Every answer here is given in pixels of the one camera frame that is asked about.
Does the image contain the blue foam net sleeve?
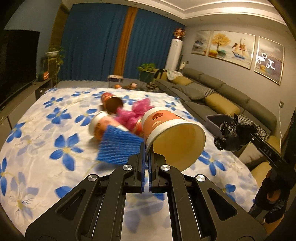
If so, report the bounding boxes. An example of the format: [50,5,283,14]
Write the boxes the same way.
[96,125,144,165]

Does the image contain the red gold paper cup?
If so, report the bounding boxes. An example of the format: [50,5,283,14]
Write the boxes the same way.
[101,92,123,114]

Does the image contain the far patterned cushion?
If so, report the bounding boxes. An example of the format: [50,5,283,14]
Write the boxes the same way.
[191,83,214,97]

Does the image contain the tree and ship painting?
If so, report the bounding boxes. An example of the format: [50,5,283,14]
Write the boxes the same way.
[208,31,255,69]

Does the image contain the plant on stand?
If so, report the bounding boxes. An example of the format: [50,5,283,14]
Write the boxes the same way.
[42,46,65,86]

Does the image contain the dark grey trash bin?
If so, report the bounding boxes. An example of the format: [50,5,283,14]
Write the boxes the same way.
[206,113,246,158]

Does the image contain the flower decoration on conditioner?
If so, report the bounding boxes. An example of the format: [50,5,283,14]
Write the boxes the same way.
[173,28,186,40]

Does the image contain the orange curtain strip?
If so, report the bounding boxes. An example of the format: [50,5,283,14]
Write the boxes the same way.
[113,6,138,76]

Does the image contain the grey cushion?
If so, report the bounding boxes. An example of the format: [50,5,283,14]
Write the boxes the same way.
[173,84,205,100]

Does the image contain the orange white paper cup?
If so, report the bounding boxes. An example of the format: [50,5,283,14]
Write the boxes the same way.
[142,108,206,171]

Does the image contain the blue curtains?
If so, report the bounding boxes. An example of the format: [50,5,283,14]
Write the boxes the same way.
[59,3,185,81]

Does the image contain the potted green plant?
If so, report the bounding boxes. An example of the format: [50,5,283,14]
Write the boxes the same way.
[137,63,156,83]

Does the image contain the tv cabinet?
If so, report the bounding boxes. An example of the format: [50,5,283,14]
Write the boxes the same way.
[1,78,53,147]

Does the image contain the patterned black white cushion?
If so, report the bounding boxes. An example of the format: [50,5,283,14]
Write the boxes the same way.
[237,114,270,142]

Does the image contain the grey sectional sofa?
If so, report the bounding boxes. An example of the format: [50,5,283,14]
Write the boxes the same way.
[153,67,278,167]

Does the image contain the right framed painting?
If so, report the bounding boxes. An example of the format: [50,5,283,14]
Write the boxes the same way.
[254,36,285,86]

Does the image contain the black plastic bag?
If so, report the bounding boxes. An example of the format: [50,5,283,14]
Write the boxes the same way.
[214,114,257,152]

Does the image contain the far mustard cushion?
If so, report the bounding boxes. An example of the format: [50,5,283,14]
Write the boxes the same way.
[171,76,193,86]

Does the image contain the black television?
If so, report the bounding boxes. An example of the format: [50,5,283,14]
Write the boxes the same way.
[1,30,40,106]

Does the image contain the mustard cushion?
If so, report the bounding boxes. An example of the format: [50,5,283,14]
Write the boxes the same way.
[205,93,240,117]
[171,76,193,86]

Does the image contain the white standing air conditioner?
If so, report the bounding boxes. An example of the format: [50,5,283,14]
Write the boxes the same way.
[165,39,183,70]

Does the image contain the apple print paper cup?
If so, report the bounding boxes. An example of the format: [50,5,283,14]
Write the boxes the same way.
[89,111,128,141]

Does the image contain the dark coffee table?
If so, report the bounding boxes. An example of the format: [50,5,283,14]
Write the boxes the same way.
[107,75,162,93]

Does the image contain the left small painting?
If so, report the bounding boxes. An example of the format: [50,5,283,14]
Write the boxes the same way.
[191,31,211,56]

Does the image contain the floral blue white tablecloth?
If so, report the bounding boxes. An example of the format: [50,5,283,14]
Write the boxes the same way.
[1,88,258,240]

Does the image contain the pink plastic bag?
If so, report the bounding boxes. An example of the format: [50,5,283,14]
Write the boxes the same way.
[113,98,154,132]

